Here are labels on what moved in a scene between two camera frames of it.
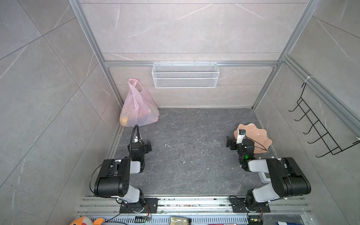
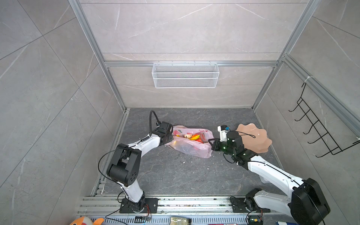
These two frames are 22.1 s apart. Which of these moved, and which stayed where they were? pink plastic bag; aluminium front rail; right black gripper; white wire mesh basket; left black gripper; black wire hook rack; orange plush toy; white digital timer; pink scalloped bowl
Moved: right black gripper; pink plastic bag; left black gripper
Stayed: white digital timer; black wire hook rack; pink scalloped bowl; orange plush toy; aluminium front rail; white wire mesh basket
